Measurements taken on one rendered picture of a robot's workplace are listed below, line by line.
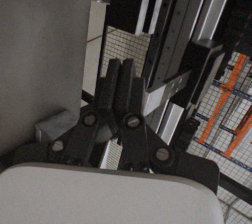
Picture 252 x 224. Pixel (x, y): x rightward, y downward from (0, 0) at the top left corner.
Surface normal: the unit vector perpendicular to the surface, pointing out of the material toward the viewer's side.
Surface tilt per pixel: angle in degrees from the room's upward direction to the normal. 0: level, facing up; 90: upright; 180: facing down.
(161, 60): 90
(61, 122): 90
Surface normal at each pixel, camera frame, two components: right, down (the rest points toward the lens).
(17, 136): 0.79, 0.43
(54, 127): 0.19, -0.85
